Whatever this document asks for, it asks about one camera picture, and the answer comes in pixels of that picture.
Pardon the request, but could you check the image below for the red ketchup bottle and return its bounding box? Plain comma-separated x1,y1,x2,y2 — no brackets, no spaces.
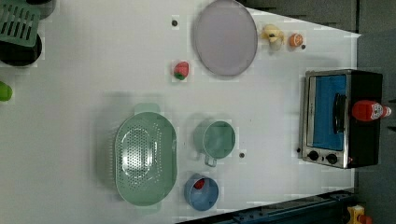
352,100,392,122

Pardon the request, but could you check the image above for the black toaster oven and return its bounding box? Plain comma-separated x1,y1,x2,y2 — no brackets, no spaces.
300,69,383,169

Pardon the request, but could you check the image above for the green metal cup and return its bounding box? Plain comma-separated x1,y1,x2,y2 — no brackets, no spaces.
193,119,236,167

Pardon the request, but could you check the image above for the red strawberry toy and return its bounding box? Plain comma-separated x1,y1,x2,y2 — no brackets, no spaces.
173,62,190,80

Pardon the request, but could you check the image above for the green colander bowl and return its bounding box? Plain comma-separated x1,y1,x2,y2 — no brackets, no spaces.
114,103,177,206

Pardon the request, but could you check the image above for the small red item in bowl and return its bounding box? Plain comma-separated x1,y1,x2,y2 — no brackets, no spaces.
194,178,205,189

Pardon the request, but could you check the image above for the grey round plate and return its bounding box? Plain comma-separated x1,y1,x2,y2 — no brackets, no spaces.
193,0,258,76

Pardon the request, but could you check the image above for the peeled banana toy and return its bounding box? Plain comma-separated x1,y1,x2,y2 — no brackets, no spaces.
261,24,285,51

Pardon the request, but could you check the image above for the orange half toy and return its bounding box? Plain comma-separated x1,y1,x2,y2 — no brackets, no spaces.
289,34,304,48

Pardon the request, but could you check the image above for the green toy object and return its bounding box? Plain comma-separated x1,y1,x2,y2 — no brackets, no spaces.
0,81,13,102

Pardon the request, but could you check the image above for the black cylindrical cup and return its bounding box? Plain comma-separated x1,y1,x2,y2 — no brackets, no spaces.
0,35,42,66

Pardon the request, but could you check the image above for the green slotted rack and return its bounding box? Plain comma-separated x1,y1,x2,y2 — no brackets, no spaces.
0,0,40,47

